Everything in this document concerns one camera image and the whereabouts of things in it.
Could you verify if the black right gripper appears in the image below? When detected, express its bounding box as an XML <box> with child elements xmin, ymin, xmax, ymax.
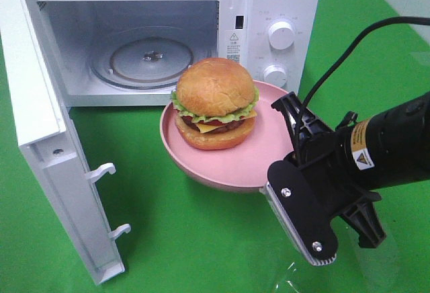
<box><xmin>271</xmin><ymin>92</ymin><xmax>386</xmax><ymax>248</ymax></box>

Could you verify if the pink round plate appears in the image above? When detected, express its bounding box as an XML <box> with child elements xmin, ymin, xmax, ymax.
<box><xmin>160</xmin><ymin>81</ymin><xmax>293</xmax><ymax>192</ymax></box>

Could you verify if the burger with lettuce and cheese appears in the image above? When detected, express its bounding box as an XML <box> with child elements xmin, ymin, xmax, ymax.
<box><xmin>171</xmin><ymin>58</ymin><xmax>259</xmax><ymax>151</ymax></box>

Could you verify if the white microwave door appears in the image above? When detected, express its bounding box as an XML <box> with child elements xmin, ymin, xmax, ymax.
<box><xmin>1</xmin><ymin>0</ymin><xmax>131</xmax><ymax>284</ymax></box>

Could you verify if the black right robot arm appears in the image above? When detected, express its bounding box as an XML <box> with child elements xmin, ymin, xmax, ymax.
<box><xmin>268</xmin><ymin>93</ymin><xmax>429</xmax><ymax>255</ymax></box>

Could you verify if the lower white microwave knob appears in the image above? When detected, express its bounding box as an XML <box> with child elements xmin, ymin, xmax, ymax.
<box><xmin>263</xmin><ymin>65</ymin><xmax>288</xmax><ymax>87</ymax></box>

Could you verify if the white microwave knob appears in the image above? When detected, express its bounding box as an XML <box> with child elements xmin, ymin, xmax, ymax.
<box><xmin>263</xmin><ymin>65</ymin><xmax>288</xmax><ymax>87</ymax></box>
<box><xmin>268</xmin><ymin>20</ymin><xmax>296</xmax><ymax>50</ymax></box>

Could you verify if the upper white microwave knob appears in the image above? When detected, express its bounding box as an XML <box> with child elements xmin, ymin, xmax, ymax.
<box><xmin>268</xmin><ymin>20</ymin><xmax>296</xmax><ymax>50</ymax></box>

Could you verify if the white microwave oven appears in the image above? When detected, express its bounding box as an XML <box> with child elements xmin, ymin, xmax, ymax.
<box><xmin>34</xmin><ymin>0</ymin><xmax>318</xmax><ymax>107</ymax></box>

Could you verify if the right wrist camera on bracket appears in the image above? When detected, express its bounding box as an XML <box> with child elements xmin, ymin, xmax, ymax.
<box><xmin>261</xmin><ymin>160</ymin><xmax>338</xmax><ymax>266</ymax></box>

